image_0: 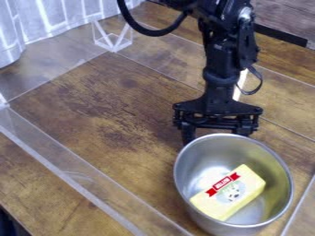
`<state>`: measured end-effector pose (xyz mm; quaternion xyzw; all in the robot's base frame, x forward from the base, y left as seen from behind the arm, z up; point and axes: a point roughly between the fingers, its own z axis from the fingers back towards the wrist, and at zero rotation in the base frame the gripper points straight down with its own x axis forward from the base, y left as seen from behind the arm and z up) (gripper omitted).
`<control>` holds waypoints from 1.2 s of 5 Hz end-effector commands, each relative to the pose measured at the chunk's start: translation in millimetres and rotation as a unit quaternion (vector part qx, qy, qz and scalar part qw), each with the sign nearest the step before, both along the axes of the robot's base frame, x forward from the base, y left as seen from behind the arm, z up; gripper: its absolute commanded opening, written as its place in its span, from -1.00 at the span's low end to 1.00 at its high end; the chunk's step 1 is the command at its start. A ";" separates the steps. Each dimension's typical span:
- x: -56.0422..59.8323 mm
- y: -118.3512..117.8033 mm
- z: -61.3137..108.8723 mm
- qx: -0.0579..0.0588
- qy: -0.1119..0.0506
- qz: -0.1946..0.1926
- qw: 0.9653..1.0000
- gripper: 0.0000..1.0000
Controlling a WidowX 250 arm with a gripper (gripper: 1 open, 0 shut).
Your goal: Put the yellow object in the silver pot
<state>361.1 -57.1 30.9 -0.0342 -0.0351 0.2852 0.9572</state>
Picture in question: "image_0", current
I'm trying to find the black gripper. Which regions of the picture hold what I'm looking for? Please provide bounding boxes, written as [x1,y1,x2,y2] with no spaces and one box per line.
[172,68,262,145]

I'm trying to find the yellow butter block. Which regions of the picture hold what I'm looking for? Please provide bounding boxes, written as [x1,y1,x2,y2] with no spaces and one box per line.
[189,164,265,221]

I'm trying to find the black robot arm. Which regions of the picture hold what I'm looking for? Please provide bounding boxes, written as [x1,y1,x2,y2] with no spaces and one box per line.
[157,0,261,143]

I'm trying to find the silver metal pot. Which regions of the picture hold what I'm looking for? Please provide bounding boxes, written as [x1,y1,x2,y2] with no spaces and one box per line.
[173,134,292,236]

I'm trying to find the clear acrylic barrier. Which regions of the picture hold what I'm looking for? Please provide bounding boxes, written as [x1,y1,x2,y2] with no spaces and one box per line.
[0,18,315,236]

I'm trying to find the white sheer curtain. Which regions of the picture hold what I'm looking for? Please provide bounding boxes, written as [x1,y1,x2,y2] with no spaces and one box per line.
[0,0,145,69]

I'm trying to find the black cable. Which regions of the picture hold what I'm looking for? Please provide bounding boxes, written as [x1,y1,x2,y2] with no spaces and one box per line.
[116,0,190,38]

